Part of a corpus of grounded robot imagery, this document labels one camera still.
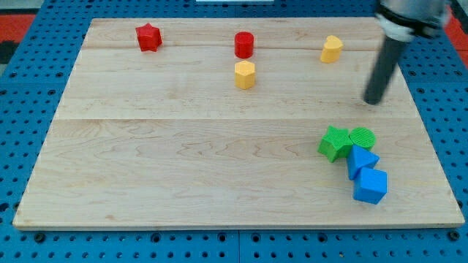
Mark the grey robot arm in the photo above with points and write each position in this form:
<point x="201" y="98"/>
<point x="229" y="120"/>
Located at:
<point x="403" y="20"/>

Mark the yellow hexagon block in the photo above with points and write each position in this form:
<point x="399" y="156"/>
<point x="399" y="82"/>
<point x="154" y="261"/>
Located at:
<point x="245" y="74"/>

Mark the green star block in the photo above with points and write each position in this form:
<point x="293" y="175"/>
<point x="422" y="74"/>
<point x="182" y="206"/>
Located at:
<point x="335" y="144"/>

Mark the red star block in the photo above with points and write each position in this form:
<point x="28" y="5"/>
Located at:
<point x="149" y="37"/>

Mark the green circle block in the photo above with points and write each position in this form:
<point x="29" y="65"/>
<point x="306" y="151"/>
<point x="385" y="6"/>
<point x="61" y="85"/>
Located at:
<point x="363" y="137"/>

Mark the wooden board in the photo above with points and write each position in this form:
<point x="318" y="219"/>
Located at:
<point x="165" y="140"/>

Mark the red cylinder block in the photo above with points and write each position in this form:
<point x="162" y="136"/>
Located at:
<point x="244" y="44"/>

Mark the blue triangle block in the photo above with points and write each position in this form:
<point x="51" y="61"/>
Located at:
<point x="358" y="158"/>

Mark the blue cube block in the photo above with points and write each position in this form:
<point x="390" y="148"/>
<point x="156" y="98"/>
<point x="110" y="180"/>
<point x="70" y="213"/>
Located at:
<point x="370" y="185"/>

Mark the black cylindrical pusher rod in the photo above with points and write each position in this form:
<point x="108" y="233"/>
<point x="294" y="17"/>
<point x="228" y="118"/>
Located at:
<point x="383" y="70"/>

